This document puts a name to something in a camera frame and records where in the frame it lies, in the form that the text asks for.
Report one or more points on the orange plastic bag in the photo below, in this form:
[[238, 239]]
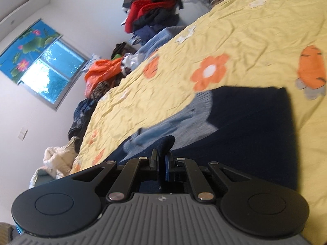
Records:
[[102, 69]]

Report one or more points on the dark floral cloth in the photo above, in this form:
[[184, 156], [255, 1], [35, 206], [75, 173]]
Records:
[[81, 114]]

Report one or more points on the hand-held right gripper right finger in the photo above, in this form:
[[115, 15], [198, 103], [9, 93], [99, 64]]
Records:
[[167, 167]]

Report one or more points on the silver white crumpled bag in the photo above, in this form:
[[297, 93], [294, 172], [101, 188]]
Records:
[[130, 61]]

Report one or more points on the white wall switch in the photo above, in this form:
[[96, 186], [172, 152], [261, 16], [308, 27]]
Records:
[[22, 134]]

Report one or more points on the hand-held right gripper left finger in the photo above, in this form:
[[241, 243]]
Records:
[[154, 164]]

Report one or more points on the light blue cloth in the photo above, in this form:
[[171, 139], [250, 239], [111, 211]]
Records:
[[158, 39]]

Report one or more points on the leopard print cloth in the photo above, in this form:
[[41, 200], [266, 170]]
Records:
[[102, 90]]

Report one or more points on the yellow floral bed quilt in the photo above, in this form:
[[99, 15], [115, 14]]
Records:
[[242, 30]]

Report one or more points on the window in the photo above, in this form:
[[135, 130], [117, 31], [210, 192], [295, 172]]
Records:
[[51, 69]]

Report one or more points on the dark clothes with green patch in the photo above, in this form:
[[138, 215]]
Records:
[[120, 49]]

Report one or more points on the grey plastic bag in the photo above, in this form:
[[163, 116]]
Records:
[[196, 10]]

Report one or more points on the cream jacket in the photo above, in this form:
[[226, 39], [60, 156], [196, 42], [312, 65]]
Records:
[[58, 158]]

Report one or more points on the navy and grey knit sweater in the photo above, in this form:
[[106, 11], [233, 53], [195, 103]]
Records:
[[242, 122]]

